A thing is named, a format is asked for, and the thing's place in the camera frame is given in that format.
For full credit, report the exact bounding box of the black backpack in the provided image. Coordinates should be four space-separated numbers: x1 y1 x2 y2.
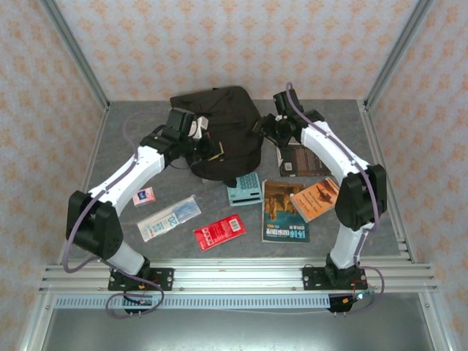
170 86 265 189

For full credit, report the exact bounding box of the black paperback book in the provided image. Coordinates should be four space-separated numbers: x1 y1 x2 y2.
276 143 332 178

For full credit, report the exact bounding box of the light blue calculator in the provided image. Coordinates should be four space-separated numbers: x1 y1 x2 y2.
226 171 265 208

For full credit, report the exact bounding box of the small pink card box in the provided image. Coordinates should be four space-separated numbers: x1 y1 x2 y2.
132 186 156 208

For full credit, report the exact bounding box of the clear blue ruler set pack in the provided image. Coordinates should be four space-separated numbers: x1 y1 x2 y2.
137 195 204 242

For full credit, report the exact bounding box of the red packet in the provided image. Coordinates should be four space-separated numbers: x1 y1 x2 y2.
192 214 246 252

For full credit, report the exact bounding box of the orange paperback book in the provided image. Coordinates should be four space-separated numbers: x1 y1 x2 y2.
290 177 341 224

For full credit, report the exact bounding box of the teal cave cover book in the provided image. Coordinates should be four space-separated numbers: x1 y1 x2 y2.
261 178 311 244

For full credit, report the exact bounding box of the grey metal lower shelf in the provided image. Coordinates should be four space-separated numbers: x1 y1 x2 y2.
20 292 458 351

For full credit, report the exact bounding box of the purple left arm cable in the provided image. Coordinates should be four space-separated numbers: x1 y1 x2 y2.
61 111 166 320

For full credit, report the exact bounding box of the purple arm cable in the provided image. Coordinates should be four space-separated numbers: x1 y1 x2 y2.
286 82 385 316
61 111 166 320

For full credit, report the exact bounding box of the aluminium side rail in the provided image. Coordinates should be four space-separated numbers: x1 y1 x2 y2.
360 100 418 264
58 107 109 264

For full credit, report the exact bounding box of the aluminium mounting rail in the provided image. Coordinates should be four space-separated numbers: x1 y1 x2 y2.
38 257 439 293

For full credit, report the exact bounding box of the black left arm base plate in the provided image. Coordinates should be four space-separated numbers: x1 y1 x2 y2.
107 268 175 292

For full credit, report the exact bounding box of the aluminium frame post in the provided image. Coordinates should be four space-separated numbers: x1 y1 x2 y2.
39 0 110 110
363 0 434 110

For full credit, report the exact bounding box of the slotted grey cable duct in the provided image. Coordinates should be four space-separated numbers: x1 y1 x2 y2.
54 295 332 311

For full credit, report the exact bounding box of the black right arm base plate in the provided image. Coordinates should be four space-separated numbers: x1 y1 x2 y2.
302 265 368 292

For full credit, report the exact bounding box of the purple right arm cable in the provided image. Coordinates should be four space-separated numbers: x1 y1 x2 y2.
286 82 385 316

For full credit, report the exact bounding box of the black controller bracket with lights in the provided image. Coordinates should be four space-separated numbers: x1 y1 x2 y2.
328 290 376 317

